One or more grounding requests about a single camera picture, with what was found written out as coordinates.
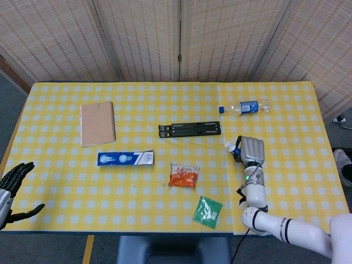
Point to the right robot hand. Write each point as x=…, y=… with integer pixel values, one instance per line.
x=253, y=149

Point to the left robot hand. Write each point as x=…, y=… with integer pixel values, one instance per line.
x=16, y=176

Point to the white-capped blue tube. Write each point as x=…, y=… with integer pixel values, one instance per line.
x=233, y=148

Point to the blue toothpaste carton box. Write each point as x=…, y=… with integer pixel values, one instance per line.
x=123, y=158

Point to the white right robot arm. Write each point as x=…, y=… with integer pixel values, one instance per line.
x=255, y=192

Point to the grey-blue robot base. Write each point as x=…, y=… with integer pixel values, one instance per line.
x=176, y=250

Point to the yellow checkered tablecloth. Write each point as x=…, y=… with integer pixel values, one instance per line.
x=137, y=200

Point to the clear bottle with blue label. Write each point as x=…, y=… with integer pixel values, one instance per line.
x=248, y=107

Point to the black folding stand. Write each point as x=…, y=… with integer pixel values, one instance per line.
x=192, y=129

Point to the orange snack packet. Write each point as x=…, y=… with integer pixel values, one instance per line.
x=182, y=178

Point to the green foil sachet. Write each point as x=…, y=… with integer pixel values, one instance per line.
x=206, y=213

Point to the large grey sneaker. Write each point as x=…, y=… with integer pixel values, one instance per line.
x=342, y=165

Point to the brown spiral notebook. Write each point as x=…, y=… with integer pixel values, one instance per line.
x=96, y=123

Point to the yellow floor tape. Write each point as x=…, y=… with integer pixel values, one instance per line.
x=88, y=248

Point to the metal screen hinge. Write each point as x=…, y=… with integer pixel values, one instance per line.
x=179, y=57

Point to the woven folding screen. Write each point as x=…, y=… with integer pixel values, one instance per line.
x=143, y=38

